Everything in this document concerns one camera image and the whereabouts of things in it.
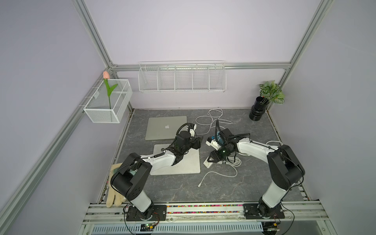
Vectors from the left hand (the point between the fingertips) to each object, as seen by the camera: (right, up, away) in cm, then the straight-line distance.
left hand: (199, 136), depth 89 cm
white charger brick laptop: (+7, -3, -5) cm, 10 cm away
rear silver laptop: (-25, +4, +20) cm, 32 cm away
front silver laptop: (-6, -17, 0) cm, 18 cm away
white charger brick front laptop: (+5, -16, -2) cm, 17 cm away
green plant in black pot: (+47, +28, +7) cm, 56 cm away
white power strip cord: (+54, -5, +14) cm, 56 cm away
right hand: (+7, -14, 0) cm, 15 cm away
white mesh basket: (-51, +15, -17) cm, 56 cm away
